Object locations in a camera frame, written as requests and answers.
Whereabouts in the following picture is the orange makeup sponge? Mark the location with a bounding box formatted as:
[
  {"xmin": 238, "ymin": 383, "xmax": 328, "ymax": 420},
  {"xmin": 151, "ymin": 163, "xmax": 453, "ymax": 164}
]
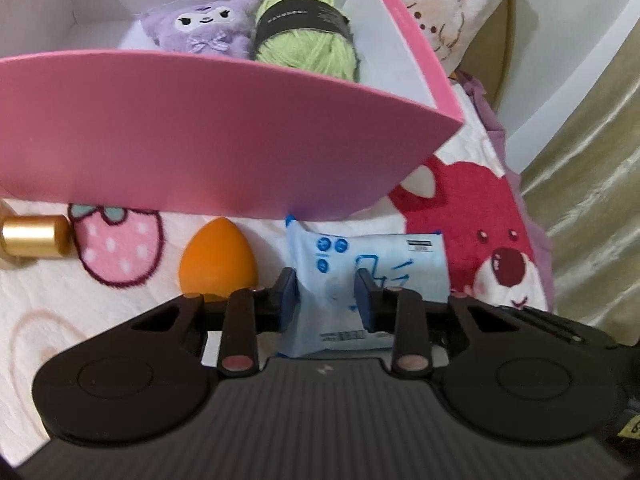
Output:
[{"xmin": 179, "ymin": 217, "xmax": 259, "ymax": 304}]

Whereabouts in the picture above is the tan headboard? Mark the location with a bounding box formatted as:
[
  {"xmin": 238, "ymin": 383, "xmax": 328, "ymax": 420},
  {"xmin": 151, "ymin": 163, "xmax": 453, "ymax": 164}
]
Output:
[{"xmin": 487, "ymin": 0, "xmax": 519, "ymax": 112}]

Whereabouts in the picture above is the beige curtain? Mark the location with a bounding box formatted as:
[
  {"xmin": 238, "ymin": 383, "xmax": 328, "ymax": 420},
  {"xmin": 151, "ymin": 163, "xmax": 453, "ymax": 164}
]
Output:
[{"xmin": 517, "ymin": 20, "xmax": 640, "ymax": 334}]

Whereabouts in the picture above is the green yarn ball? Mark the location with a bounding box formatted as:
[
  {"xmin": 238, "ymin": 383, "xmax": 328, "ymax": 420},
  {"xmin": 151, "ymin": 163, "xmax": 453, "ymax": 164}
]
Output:
[{"xmin": 252, "ymin": 0, "xmax": 361, "ymax": 83}]

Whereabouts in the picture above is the pink printed quilt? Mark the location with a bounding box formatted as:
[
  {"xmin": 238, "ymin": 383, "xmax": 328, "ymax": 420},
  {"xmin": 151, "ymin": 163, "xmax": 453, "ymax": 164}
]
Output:
[{"xmin": 370, "ymin": 0, "xmax": 522, "ymax": 79}]

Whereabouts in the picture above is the foundation bottle with gold cap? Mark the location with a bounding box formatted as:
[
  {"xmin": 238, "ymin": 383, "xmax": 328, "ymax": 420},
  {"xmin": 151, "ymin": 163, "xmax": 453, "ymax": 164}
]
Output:
[{"xmin": 0, "ymin": 213, "xmax": 71, "ymax": 272}]

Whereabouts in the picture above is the pink cardboard box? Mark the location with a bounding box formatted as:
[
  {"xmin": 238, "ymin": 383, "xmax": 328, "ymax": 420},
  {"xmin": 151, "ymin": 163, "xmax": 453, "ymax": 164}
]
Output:
[{"xmin": 0, "ymin": 0, "xmax": 466, "ymax": 224}]

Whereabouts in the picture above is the blue wet wipes packet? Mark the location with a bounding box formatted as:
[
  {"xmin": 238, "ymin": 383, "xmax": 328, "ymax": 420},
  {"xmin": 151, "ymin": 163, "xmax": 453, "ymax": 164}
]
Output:
[{"xmin": 277, "ymin": 214, "xmax": 451, "ymax": 359}]

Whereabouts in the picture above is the purple plush toy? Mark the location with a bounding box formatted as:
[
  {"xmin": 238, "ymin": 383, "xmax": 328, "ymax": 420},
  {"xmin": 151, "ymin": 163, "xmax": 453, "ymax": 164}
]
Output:
[{"xmin": 139, "ymin": 0, "xmax": 261, "ymax": 61}]

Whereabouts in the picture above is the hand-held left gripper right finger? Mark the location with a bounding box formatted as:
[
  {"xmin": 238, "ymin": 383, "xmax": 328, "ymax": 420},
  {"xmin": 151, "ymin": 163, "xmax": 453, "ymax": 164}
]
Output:
[{"xmin": 353, "ymin": 269, "xmax": 516, "ymax": 379}]

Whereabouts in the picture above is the bear printed blanket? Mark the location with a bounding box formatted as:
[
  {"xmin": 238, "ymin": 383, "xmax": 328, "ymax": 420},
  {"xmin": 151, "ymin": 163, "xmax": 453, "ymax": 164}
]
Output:
[{"xmin": 0, "ymin": 75, "xmax": 557, "ymax": 462}]

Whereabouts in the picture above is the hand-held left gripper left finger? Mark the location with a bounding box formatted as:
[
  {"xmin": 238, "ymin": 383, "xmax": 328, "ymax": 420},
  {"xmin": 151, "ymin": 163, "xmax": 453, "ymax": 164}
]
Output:
[{"xmin": 127, "ymin": 267, "xmax": 300, "ymax": 379}]

